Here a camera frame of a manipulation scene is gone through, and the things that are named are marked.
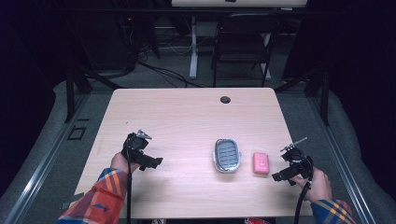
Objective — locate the pink soap bar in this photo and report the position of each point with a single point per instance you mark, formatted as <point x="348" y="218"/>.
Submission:
<point x="261" y="162"/>

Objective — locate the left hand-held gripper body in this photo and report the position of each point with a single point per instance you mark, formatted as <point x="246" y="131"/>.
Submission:
<point x="137" y="146"/>

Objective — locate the aluminium floor rail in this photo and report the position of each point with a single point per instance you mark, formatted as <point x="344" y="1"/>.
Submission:
<point x="345" y="168"/>
<point x="40" y="165"/>

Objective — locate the black folding chair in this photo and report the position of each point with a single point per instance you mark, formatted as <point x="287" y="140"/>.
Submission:
<point x="243" y="46"/>

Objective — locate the black metal stand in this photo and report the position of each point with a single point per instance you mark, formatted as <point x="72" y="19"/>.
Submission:
<point x="325" y="93"/>
<point x="70" y="93"/>

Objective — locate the person's left hand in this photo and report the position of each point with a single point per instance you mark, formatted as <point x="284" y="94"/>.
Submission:
<point x="120" y="162"/>

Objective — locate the dark equipment rack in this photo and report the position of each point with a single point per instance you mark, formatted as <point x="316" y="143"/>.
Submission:
<point x="124" y="37"/>

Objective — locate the white desk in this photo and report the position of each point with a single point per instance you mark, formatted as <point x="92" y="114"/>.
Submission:
<point x="193" y="46"/>

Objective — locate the person's right hand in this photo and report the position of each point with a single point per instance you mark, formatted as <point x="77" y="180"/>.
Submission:
<point x="319" y="186"/>

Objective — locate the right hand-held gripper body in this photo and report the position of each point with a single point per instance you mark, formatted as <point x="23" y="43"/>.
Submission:
<point x="297" y="160"/>

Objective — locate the grey soap dish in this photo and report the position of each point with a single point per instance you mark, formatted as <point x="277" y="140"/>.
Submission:
<point x="227" y="155"/>

